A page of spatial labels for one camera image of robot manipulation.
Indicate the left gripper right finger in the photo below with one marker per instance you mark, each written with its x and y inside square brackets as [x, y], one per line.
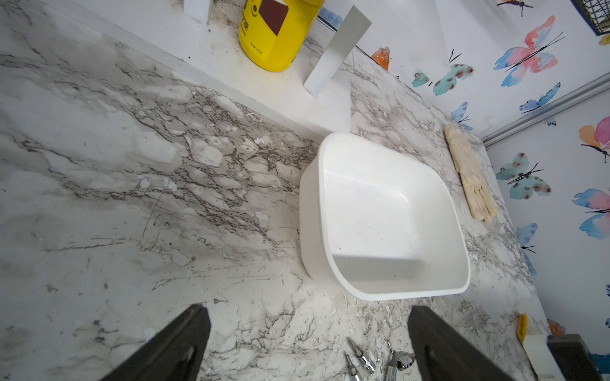
[443, 354]

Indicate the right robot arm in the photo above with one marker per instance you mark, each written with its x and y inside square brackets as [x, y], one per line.
[564, 357]

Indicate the black wire wall basket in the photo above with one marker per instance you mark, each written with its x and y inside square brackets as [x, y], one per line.
[595, 13]

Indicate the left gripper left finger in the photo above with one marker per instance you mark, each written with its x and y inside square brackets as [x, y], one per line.
[175, 353]

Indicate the yellow bottle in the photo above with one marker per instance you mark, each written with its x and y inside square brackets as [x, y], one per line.
[271, 32]

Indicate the beige work glove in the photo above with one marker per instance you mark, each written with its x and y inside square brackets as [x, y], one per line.
[482, 205]

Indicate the white plastic storage box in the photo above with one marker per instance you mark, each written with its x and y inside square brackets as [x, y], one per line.
[378, 224]

